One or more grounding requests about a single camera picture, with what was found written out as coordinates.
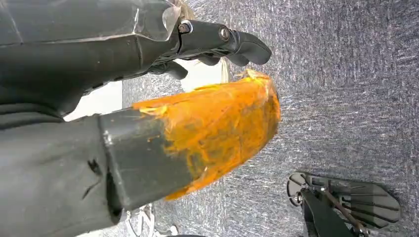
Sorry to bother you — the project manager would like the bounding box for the black robot leg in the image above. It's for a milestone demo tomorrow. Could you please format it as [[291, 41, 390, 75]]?
[[300, 189, 371, 237]]

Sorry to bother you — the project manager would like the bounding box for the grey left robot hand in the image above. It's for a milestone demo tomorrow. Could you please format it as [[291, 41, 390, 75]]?
[[0, 0, 282, 237]]

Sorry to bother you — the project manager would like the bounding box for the pale desk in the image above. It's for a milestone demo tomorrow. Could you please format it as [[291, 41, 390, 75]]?
[[64, 58, 230, 122]]

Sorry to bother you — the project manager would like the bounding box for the ribbed grey left arm sleeve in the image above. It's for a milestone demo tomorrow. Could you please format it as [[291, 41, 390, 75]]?
[[0, 102, 64, 131]]

